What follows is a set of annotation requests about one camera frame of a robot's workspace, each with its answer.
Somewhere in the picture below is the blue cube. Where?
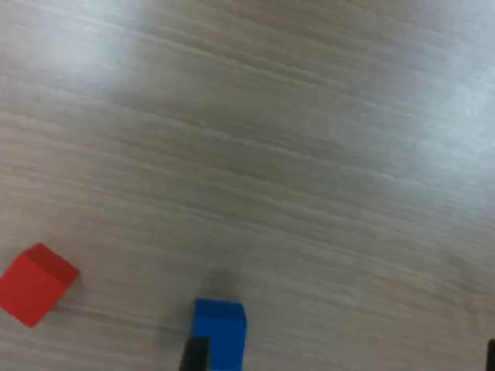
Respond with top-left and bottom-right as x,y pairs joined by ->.
192,298 -> 248,371

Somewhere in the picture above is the red cube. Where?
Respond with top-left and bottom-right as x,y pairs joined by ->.
0,242 -> 80,329

